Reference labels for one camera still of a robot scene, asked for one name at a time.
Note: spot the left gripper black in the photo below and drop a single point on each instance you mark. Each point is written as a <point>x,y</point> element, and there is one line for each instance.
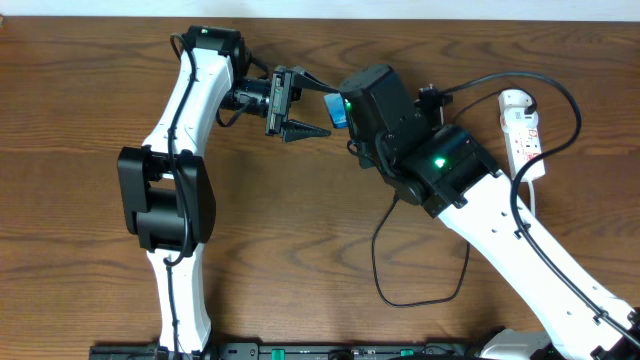
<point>278,101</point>

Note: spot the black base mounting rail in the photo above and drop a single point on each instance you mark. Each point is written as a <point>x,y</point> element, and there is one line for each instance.
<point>254,351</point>

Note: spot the white power strip red switches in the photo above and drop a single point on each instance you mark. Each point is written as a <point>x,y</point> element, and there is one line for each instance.
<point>521,146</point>

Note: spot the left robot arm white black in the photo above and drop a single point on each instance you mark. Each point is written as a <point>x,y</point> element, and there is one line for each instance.
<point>168,200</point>

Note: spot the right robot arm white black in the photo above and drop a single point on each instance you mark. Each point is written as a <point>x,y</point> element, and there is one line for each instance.
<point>443,169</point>

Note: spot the Samsung Galaxy smartphone blue screen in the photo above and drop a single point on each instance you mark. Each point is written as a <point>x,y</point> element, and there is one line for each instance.
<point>336,109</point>

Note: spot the white USB charger plug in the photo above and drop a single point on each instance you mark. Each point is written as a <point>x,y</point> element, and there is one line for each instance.
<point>515,120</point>

